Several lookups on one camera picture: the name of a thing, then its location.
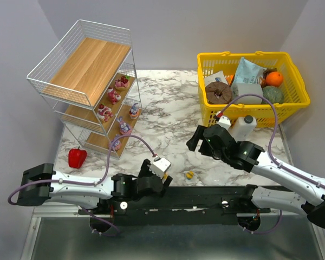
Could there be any pink strawberry donut toy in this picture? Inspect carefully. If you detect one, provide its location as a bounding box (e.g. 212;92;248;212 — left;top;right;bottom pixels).
114;75;130;91

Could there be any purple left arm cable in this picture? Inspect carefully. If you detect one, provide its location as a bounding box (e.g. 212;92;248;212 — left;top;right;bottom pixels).
7;134;159;237

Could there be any purple figure orange donut toy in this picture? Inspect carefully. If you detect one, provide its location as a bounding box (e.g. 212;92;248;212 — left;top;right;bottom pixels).
129;102;140;119

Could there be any white wire wooden shelf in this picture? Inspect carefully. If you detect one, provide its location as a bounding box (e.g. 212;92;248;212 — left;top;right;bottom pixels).
27;19;142;158

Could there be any yellow plastic basket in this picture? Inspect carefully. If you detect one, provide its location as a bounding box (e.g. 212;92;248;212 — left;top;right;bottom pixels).
197;50;311;129

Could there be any red bell pepper toy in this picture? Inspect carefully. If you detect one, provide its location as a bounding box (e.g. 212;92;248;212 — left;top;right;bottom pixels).
68;147;87;169

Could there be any brown chocolate donut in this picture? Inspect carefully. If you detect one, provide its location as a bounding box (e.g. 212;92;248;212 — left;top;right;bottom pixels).
205;82;232;105

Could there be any orange fruit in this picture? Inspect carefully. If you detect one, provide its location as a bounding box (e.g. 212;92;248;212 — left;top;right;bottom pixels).
265;71;284;87

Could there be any white paper roll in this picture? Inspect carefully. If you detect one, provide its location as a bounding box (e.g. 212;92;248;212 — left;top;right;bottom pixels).
230;83;263;105

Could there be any black mounting rail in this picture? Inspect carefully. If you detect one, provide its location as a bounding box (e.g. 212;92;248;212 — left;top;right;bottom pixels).
91;185;276;226

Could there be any pink strawberry figure toy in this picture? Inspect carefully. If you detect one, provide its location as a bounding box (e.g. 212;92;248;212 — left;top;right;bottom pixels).
107;87;121;105

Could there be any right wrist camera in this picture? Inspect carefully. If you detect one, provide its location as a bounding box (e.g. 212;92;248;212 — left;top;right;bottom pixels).
213;112;231;130

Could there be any white tissue packet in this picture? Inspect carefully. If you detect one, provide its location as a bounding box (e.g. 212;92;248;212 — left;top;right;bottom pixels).
204;70;228;87

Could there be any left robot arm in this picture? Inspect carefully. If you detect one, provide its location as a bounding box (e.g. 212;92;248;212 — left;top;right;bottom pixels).
16;158;172;210

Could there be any purple bunny pink donut toy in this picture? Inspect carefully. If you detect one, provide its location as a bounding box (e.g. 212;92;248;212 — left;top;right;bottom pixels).
108;134;121;151

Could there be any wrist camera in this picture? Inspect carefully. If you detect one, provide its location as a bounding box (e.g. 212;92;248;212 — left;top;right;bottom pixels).
149;155;171;179
213;112;231;130

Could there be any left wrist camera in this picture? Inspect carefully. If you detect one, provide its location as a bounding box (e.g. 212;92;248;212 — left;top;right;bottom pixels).
149;155;171;179

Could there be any yellow minion toy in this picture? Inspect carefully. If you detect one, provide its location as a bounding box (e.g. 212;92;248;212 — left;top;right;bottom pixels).
186;171;194;180

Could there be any white bottle grey cap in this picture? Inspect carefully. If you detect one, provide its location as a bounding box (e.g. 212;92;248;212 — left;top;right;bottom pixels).
229;115;257;141

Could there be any red strawberry cake toy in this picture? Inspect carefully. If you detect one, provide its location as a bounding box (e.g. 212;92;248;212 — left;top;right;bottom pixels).
97;103;113;122

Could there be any green melon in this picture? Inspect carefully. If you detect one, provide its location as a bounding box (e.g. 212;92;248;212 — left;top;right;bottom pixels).
262;86;284;104

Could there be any light blue snack bag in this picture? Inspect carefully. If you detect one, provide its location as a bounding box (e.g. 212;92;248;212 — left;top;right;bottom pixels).
233;57;267;85

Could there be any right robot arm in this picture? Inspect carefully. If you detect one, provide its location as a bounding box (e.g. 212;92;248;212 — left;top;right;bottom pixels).
186;125;325;229

